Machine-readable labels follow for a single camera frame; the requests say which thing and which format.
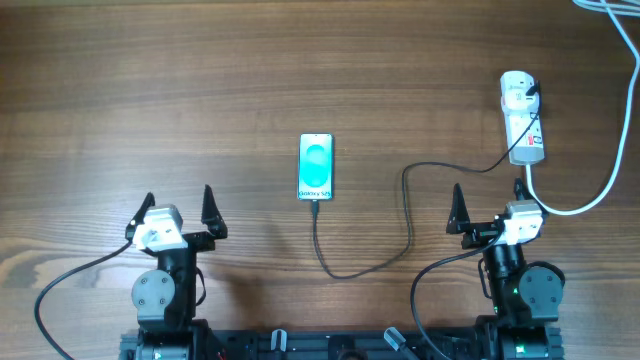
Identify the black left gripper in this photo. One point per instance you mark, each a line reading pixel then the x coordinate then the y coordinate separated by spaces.
pixel 201 241

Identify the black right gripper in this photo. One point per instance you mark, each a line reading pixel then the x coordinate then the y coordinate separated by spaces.
pixel 480 233

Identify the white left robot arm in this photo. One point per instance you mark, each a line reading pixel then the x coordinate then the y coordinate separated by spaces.
pixel 166 298

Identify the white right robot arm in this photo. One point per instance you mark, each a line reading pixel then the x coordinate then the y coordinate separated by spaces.
pixel 526 295

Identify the white charger adapter plug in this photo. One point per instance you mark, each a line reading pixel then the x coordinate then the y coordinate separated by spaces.
pixel 516 100

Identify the white power strip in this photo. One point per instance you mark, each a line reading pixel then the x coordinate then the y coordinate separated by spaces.
pixel 523 131

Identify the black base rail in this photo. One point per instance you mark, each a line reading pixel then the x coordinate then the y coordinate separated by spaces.
pixel 454 343

